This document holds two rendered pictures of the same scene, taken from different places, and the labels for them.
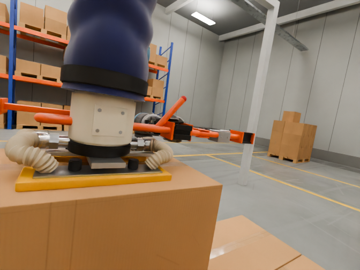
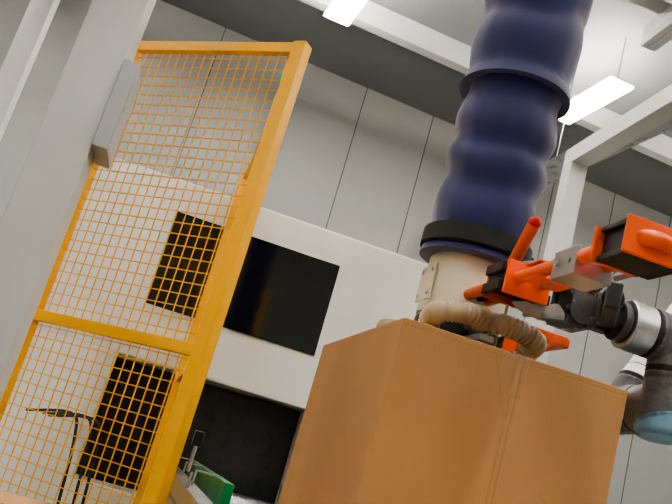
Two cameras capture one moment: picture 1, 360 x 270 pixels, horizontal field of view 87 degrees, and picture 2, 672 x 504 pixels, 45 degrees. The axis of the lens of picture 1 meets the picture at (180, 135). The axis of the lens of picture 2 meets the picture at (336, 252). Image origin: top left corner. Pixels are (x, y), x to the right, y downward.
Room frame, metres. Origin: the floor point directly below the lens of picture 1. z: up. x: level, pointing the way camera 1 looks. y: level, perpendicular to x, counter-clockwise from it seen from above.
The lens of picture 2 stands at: (0.92, -1.33, 0.73)
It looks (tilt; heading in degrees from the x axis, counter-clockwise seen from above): 15 degrees up; 113
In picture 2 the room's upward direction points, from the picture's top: 16 degrees clockwise
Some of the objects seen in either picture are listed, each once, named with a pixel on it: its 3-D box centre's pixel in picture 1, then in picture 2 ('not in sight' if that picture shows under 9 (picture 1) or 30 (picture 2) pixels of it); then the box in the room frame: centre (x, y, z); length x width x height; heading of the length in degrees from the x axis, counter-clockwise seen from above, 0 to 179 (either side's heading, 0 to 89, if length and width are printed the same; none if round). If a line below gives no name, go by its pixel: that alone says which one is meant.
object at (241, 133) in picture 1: (241, 136); (633, 246); (0.87, -0.28, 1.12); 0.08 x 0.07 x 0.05; 123
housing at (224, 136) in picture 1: (219, 136); (582, 268); (0.80, -0.16, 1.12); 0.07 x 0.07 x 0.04; 33
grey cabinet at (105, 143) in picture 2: not in sight; (117, 115); (-0.75, 0.57, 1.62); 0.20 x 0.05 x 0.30; 123
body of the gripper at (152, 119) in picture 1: (158, 126); (588, 311); (0.80, 0.09, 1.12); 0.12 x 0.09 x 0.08; 33
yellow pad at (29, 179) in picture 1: (105, 169); not in sight; (0.47, 0.17, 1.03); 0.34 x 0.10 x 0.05; 123
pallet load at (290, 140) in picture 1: (292, 135); not in sight; (7.00, -4.09, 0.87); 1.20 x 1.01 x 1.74; 128
